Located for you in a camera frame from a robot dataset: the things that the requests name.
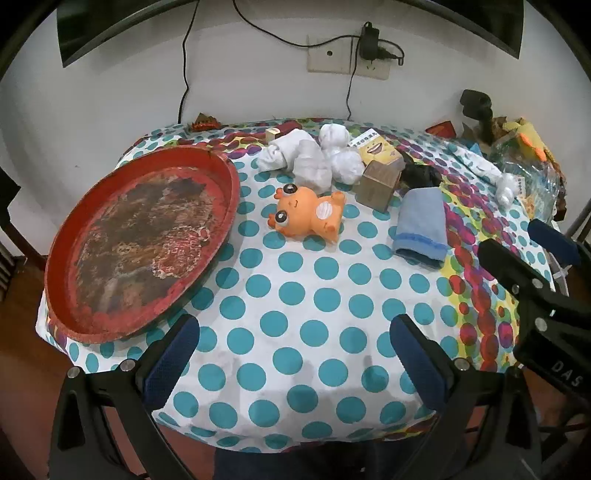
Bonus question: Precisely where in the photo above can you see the white printed cloth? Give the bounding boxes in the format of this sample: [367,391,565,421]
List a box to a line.
[445,141,504,183]

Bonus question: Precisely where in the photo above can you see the polka-dot tablecloth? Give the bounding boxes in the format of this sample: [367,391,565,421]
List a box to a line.
[37,117,561,455]

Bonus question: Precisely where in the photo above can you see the white wall socket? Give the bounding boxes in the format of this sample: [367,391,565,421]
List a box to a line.
[307,36,392,80]

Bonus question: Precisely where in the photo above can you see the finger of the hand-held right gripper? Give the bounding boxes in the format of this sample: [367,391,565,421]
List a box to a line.
[478,237,556,320]
[529,219,591,278]

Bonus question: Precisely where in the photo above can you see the orange snack wrapper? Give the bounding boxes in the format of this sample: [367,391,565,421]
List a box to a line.
[188,113,221,133]

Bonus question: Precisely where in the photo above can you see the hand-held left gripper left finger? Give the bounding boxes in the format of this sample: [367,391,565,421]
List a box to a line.
[48,314,201,480]

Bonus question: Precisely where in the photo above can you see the black charger adapter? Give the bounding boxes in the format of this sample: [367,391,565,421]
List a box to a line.
[359,21,406,65]

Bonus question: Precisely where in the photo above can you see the black power cable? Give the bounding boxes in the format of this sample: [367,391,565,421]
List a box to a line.
[178,0,200,124]
[232,0,365,48]

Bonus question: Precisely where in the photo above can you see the red-topped brown box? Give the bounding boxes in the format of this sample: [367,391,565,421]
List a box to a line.
[355,161,403,214]

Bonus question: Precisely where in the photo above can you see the orange cartoon toy figure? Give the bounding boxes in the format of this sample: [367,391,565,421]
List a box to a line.
[269,184,347,243]

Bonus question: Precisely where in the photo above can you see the yellow toy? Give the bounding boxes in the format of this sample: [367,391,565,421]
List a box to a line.
[505,117,555,162]

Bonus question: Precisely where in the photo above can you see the white plastic bag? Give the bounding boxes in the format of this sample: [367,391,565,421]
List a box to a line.
[318,122,352,153]
[329,150,364,185]

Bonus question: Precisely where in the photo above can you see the blue towel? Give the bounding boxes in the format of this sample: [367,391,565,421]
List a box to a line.
[392,187,448,268]

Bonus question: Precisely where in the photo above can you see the black stand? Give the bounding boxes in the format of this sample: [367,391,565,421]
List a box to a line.
[459,89,494,141]

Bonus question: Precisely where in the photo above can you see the wooden chair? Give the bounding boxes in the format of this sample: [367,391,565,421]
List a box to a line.
[0,166,21,287]

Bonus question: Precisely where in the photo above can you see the round red tray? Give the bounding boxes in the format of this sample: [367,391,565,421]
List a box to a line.
[45,147,241,343]

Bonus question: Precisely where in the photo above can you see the yellow box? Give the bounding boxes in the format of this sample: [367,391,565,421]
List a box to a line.
[349,134,404,167]

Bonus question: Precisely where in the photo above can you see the black charger cable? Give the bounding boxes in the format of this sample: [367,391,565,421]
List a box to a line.
[344,46,363,121]

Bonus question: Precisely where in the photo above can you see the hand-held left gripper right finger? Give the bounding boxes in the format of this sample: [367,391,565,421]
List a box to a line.
[390,314,543,480]

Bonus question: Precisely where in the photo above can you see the black cloth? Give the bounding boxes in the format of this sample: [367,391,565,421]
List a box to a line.
[401,154,445,191]

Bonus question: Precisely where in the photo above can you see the clear plastic bag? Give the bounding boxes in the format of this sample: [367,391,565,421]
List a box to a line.
[489,134,566,222]

